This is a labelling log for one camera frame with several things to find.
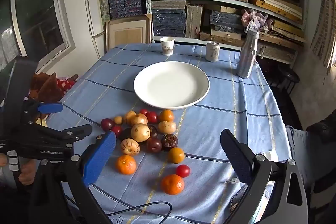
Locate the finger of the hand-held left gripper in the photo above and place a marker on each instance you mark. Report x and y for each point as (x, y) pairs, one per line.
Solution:
(50, 108)
(78, 132)

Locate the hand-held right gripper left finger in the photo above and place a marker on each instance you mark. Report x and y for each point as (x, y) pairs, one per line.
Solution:
(99, 158)

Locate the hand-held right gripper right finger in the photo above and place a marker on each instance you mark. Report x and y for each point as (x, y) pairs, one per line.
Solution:
(240, 166)

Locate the orange tangerine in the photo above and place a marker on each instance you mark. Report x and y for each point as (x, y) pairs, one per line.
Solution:
(166, 116)
(172, 184)
(126, 164)

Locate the dark red plum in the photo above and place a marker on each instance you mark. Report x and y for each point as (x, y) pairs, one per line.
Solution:
(154, 144)
(107, 124)

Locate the red cherry tomato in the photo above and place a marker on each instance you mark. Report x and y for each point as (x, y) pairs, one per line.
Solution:
(117, 130)
(151, 117)
(143, 111)
(183, 170)

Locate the dark water chestnut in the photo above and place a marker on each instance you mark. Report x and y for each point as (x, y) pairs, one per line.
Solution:
(169, 141)
(126, 133)
(153, 130)

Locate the small tan round fruit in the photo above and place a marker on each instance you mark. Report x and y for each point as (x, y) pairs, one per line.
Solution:
(118, 119)

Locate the yellowish tangerine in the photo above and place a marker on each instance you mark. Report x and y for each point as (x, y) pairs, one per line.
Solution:
(176, 155)

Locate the white plate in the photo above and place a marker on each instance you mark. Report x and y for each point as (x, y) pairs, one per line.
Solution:
(170, 85)

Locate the person's left hand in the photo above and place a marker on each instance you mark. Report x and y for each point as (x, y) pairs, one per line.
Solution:
(27, 172)

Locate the brown cloth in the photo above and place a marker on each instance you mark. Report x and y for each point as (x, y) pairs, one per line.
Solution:
(48, 87)

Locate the red white patterned cloth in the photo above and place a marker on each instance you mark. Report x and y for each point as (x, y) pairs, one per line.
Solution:
(64, 83)

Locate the blue checked tablecloth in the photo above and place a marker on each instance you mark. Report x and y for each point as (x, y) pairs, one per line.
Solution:
(223, 121)

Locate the person's grey trouser leg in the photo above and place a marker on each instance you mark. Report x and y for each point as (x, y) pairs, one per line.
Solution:
(299, 150)

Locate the black cloth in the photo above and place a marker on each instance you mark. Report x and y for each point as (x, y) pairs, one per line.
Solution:
(323, 125)

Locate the dark glass window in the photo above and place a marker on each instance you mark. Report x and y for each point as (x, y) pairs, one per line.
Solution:
(39, 11)

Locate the black stool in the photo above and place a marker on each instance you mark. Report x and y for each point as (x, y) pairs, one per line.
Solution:
(288, 75)

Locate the white leaning strip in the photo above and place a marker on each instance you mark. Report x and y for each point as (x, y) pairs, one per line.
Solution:
(90, 11)

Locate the silver metal bottle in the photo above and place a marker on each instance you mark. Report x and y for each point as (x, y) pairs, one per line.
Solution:
(246, 58)

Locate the wooden framed panel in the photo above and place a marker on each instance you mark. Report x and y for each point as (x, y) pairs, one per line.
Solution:
(128, 32)

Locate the white beverage can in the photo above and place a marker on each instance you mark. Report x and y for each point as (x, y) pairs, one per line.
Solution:
(212, 52)

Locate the green marbled board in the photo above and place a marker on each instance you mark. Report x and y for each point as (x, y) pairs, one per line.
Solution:
(103, 1)

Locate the white paper cup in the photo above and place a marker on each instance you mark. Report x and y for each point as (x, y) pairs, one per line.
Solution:
(167, 47)

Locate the white metal shelf rack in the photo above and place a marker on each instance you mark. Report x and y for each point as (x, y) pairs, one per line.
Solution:
(147, 16)

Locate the pink crumpled cloth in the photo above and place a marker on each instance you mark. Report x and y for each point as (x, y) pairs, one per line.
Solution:
(256, 19)

